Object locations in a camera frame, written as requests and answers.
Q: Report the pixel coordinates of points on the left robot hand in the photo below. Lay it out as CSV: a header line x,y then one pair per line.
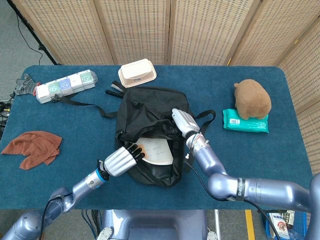
x,y
120,161

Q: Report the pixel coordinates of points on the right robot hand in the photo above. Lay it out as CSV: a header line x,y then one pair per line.
x,y
186,122

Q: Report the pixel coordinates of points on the white spiral notebook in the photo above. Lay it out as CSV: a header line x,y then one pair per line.
x,y
157,152

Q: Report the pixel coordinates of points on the black backpack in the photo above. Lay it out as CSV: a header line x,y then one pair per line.
x,y
140,112

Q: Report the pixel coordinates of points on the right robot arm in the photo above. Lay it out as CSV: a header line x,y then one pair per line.
x,y
267,191

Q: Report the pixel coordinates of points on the blue table cloth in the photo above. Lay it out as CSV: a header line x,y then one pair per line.
x,y
75,137

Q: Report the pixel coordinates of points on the teal wet wipes pack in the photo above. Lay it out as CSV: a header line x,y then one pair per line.
x,y
250,123

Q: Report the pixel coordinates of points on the black stapler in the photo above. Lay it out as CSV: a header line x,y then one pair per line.
x,y
113,92

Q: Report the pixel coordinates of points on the brown plush toy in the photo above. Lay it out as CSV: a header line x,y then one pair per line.
x,y
252,98

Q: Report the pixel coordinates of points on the beige lunch box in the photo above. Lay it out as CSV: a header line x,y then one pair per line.
x,y
136,72

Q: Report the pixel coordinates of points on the blue-grey robot torso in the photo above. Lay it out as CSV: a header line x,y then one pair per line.
x,y
155,225

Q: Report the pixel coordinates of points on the brown cloth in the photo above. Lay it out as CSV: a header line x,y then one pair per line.
x,y
35,147

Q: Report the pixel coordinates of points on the white tissue pack box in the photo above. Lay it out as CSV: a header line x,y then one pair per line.
x,y
65,87

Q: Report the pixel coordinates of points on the wicker folding screen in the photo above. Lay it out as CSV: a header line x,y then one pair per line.
x,y
200,30

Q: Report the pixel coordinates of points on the grey knit glove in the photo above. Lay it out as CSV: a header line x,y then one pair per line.
x,y
25,86

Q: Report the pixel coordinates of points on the blue storage box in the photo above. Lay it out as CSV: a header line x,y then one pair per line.
x,y
282,225

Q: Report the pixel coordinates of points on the black tripod leg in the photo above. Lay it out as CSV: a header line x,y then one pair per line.
x,y
32,33

